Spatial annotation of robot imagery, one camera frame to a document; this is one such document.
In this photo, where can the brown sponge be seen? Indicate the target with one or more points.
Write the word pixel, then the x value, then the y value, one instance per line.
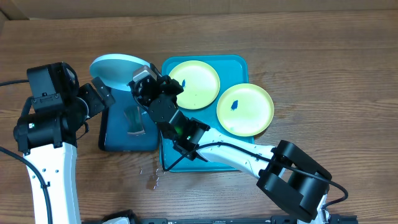
pixel 134 119

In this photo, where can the blue plastic tray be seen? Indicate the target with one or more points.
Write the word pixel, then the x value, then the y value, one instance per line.
pixel 232 70

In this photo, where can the light blue plate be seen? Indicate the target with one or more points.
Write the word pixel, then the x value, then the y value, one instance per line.
pixel 116 70

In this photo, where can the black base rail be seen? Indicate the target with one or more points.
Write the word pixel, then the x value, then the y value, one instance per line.
pixel 130 217

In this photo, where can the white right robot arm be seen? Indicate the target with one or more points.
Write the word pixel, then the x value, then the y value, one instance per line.
pixel 287 175

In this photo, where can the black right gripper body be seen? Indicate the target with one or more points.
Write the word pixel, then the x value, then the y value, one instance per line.
pixel 152 90

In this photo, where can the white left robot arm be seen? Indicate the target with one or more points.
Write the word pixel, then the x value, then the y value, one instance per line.
pixel 46 136

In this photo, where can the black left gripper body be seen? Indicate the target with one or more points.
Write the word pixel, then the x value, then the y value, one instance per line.
pixel 93 101

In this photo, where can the black tray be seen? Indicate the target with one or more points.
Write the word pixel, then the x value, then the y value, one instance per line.
pixel 113 136

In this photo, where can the yellow plate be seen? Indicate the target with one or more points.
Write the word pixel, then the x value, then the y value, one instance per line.
pixel 245 110
pixel 200 83

